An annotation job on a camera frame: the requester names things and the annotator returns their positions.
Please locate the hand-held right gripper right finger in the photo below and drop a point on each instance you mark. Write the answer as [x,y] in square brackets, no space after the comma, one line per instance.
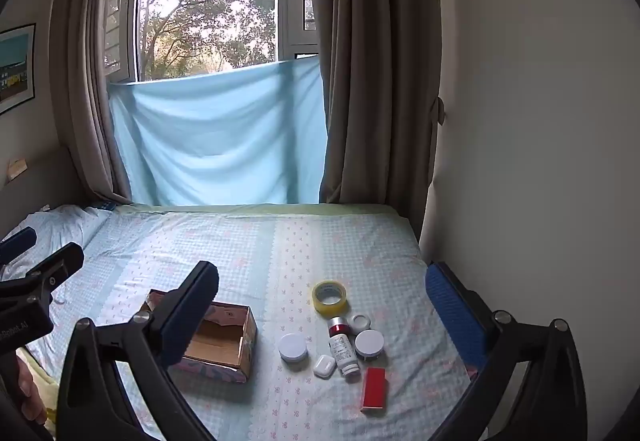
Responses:
[452,316]

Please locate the light blue hanging cloth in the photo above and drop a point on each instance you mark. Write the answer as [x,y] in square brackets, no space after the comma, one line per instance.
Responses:
[215,136]

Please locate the person's left hand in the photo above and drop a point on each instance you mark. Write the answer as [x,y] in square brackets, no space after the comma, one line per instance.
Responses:
[31,388]

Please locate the cardboard box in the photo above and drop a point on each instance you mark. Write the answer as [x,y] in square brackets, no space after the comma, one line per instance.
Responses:
[220,346]

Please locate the black and white jar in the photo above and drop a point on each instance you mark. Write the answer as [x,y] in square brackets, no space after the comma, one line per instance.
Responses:
[360,323]

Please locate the white-lidded round jar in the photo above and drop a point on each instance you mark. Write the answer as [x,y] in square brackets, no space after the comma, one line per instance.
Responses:
[293,347]
[369,343]

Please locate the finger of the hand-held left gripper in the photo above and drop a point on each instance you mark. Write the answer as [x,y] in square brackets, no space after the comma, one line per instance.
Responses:
[20,241]
[62,261]

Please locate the framed wall picture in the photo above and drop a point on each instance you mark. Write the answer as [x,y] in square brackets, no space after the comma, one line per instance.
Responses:
[15,68]

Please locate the red rectangular box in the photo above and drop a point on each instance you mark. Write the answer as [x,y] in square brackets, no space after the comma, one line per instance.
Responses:
[374,388]

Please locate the checked blue pillow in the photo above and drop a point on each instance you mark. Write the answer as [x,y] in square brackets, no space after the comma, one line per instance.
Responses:
[55,231]

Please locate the small paper note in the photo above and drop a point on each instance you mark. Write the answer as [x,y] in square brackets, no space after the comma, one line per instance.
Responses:
[17,169]

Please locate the checked floral bedsheet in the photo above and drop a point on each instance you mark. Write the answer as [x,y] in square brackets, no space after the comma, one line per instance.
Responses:
[280,251]

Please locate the white labelled bottle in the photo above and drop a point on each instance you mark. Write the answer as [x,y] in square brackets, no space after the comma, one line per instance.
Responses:
[344,353]

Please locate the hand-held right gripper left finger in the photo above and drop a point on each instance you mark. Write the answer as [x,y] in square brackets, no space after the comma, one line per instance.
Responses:
[192,316]

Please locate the brown curtain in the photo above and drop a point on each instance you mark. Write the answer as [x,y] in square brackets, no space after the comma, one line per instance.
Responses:
[87,71]
[380,71]

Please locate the white earbuds case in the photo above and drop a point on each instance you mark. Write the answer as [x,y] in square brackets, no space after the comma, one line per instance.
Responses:
[324,366]

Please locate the yellow tape roll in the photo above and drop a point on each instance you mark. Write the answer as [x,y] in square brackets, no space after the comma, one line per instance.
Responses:
[330,298]

